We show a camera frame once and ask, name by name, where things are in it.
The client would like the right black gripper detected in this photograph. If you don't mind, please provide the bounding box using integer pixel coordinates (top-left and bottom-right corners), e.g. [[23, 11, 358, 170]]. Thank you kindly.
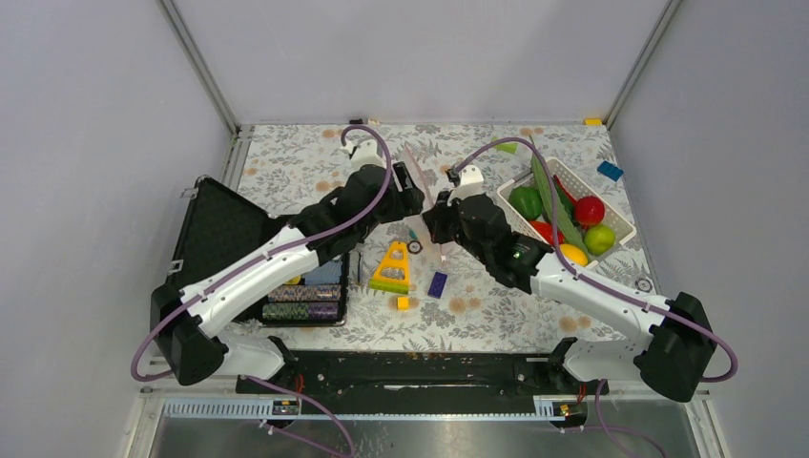
[[421, 189, 491, 265]]

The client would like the clear pink-dotted zip bag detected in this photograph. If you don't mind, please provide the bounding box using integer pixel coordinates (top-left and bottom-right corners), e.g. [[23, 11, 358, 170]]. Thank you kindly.
[[402, 142, 447, 264]]

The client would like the green bell pepper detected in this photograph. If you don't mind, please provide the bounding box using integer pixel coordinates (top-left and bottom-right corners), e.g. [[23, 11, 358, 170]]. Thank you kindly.
[[508, 186, 544, 221]]

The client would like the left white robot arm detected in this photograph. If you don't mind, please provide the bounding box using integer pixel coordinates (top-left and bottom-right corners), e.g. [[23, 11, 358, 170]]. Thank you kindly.
[[150, 161, 424, 385]]

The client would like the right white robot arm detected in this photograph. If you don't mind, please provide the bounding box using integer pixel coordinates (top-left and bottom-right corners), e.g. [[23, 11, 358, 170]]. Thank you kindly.
[[422, 192, 717, 403]]

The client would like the purple lego brick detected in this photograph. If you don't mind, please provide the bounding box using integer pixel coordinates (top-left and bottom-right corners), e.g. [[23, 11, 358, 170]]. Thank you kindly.
[[426, 272, 448, 299]]

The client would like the yellow triangular toy block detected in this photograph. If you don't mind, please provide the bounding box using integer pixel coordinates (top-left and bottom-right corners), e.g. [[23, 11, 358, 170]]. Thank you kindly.
[[368, 241, 410, 296]]

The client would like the small yellow cube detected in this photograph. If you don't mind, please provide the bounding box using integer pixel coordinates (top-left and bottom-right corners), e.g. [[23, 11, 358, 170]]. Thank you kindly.
[[395, 296, 411, 311]]

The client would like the lime green block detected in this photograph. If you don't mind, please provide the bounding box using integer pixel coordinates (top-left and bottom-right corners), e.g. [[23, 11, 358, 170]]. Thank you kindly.
[[491, 137, 518, 155]]

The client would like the red chili pepper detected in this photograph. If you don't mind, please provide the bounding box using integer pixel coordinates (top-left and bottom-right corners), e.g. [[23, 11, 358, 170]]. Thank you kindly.
[[529, 220, 566, 245]]

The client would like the yellow lemon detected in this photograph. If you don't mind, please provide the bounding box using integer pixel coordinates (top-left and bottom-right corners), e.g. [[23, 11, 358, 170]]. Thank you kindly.
[[559, 243, 590, 266]]

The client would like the red apple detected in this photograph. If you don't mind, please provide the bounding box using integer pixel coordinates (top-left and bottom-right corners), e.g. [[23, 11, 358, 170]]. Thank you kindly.
[[573, 196, 606, 227]]

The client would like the green apple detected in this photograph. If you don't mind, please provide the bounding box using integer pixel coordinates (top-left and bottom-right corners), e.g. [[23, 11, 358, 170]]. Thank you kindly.
[[584, 224, 616, 257]]

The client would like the blue lego brick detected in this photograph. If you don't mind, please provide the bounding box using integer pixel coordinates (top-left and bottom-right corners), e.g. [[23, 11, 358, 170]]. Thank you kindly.
[[596, 160, 624, 182]]

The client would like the white plastic basket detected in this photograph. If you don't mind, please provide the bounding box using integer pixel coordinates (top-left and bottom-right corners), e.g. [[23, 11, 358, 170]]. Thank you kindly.
[[496, 157, 637, 269]]

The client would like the black poker chip case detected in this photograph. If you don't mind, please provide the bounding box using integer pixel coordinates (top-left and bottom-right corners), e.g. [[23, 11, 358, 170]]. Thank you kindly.
[[165, 176, 350, 327]]

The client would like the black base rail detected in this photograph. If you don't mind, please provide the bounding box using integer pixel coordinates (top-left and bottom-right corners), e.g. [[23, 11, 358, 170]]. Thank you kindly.
[[270, 350, 598, 415]]

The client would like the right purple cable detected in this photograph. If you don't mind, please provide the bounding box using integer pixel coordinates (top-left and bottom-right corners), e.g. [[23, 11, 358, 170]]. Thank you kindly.
[[446, 136, 739, 458]]

